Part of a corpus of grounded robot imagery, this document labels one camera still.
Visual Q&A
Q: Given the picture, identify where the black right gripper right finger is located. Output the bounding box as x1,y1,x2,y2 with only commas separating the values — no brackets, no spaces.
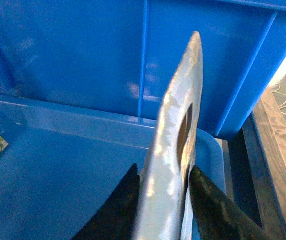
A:
189,166,270,240

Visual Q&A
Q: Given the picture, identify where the flower print gift bag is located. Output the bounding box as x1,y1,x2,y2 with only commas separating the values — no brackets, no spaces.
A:
131,31,203,240

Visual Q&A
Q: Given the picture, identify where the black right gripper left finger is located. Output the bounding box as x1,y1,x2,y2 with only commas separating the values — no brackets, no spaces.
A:
72,164,140,240

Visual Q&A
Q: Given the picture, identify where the light blue plastic tray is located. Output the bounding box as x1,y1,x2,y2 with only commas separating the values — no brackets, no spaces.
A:
0,94,227,240

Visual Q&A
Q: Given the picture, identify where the large blue plastic bin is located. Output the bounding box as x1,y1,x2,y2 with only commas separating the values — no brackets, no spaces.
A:
0,0,286,139

